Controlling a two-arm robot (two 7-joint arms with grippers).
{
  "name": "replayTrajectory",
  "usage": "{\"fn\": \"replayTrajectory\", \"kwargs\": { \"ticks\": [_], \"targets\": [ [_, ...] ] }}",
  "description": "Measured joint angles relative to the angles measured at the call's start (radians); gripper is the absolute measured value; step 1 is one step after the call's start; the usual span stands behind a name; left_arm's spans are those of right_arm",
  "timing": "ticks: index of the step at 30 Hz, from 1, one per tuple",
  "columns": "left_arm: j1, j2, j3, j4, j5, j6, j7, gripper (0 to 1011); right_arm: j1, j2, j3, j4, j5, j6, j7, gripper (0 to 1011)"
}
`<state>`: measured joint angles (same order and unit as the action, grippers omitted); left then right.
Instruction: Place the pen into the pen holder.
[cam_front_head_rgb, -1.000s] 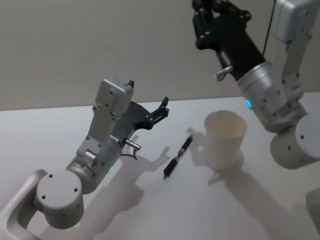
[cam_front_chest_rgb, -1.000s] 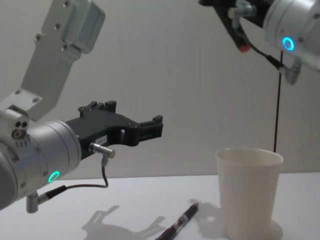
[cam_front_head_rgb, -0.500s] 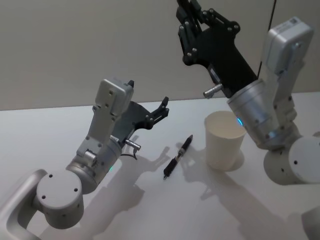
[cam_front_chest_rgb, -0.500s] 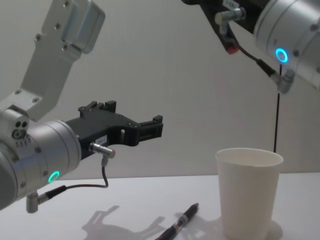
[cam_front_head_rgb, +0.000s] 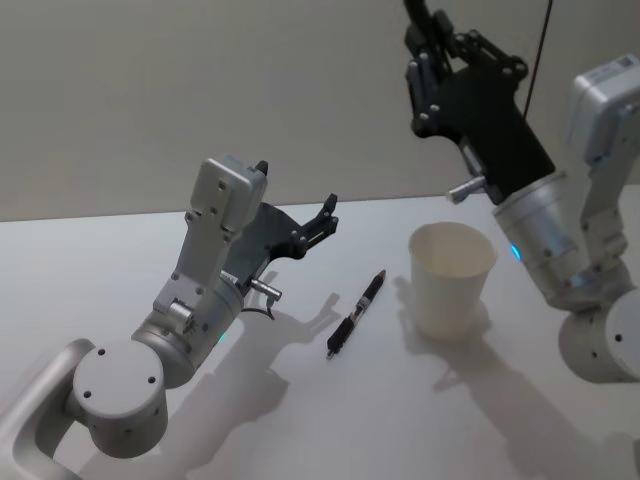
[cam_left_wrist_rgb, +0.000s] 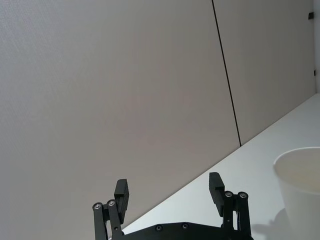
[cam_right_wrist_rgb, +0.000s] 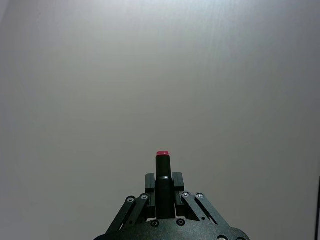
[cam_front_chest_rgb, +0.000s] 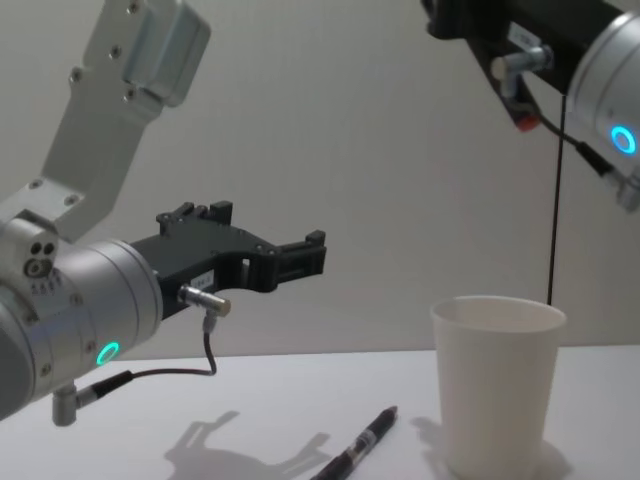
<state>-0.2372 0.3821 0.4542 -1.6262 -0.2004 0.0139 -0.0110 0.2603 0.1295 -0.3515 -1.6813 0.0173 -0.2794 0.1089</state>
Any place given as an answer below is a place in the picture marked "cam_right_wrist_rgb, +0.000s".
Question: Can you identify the black tool with red switch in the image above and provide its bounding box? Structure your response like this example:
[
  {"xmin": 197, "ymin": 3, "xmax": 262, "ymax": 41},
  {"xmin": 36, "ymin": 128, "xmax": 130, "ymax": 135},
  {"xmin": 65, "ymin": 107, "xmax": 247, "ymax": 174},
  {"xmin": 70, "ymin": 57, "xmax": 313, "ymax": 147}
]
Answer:
[{"xmin": 154, "ymin": 150, "xmax": 176, "ymax": 220}]

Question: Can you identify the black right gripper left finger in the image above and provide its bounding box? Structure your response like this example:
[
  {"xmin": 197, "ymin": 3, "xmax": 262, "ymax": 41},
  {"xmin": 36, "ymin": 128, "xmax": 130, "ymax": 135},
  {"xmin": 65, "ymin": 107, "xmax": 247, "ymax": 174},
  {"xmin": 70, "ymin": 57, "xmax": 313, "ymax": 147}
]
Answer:
[{"xmin": 104, "ymin": 173, "xmax": 157, "ymax": 236}]

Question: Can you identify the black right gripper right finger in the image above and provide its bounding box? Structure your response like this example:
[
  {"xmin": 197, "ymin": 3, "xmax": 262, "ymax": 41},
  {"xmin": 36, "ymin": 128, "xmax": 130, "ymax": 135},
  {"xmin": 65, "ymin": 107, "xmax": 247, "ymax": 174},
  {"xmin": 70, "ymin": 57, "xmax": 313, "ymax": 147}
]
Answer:
[{"xmin": 171, "ymin": 171, "xmax": 227, "ymax": 225}]

